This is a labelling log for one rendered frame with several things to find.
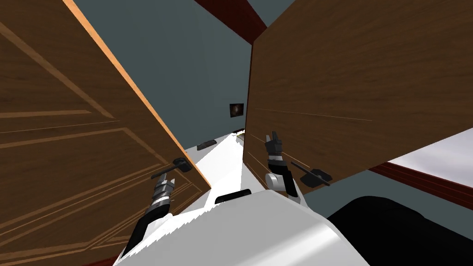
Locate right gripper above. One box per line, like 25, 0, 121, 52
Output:
264, 131, 285, 160

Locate brown panelled door leaf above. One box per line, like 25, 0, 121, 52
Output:
0, 0, 212, 266

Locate black lever door handle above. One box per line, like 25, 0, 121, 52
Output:
290, 161, 333, 187
150, 157, 193, 181

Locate dark square wall picture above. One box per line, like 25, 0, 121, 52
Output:
229, 103, 245, 119

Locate plain brown door leaf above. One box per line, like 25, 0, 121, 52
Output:
242, 0, 473, 194

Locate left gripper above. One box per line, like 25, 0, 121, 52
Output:
153, 173, 176, 201

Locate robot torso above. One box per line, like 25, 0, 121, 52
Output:
113, 188, 371, 266

